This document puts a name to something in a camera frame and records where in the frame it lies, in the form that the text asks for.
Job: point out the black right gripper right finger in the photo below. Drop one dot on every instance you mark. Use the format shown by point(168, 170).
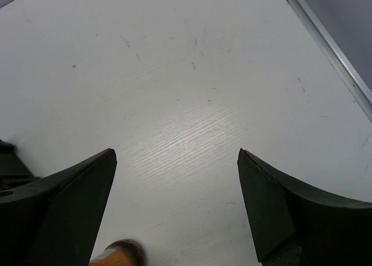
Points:
point(294, 223)

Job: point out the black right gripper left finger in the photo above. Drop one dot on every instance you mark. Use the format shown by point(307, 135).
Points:
point(55, 220)

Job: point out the red-lid sauce jar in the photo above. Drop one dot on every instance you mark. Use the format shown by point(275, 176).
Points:
point(126, 252)

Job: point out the black three-compartment tray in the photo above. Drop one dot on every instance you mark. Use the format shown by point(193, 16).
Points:
point(14, 173)

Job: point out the aluminium table edge rail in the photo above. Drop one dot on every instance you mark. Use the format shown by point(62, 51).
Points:
point(342, 29)

